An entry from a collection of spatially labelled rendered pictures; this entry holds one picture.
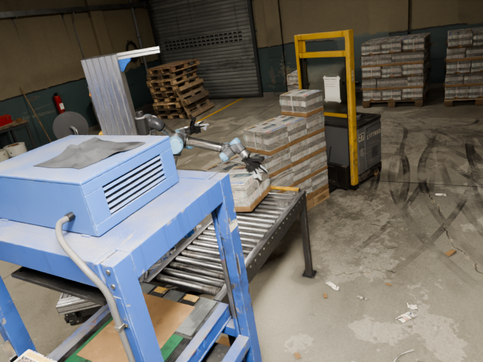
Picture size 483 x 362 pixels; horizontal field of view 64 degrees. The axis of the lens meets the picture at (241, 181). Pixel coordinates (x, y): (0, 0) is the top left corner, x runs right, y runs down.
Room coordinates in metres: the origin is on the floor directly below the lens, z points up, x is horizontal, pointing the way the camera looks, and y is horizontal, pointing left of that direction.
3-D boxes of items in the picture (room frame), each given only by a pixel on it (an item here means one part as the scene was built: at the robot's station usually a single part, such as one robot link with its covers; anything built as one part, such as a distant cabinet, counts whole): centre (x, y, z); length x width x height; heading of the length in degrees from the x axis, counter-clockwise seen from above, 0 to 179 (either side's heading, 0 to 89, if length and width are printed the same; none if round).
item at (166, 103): (10.43, 1.29, 0.65); 1.33 x 0.94 x 1.30; 152
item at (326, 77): (4.46, -1.15, 1.28); 0.57 x 0.01 x 0.65; 37
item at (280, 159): (3.75, -0.21, 0.42); 1.17 x 0.39 x 0.83; 127
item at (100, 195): (1.46, 0.63, 1.65); 0.60 x 0.45 x 0.20; 58
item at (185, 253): (2.05, 0.27, 0.77); 0.47 x 0.05 x 0.05; 58
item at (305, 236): (2.74, -0.46, 0.34); 0.06 x 0.06 x 0.68; 58
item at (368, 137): (4.67, -1.43, 0.40); 0.69 x 0.55 x 0.80; 37
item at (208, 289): (1.82, 0.40, 0.77); 0.47 x 0.05 x 0.05; 58
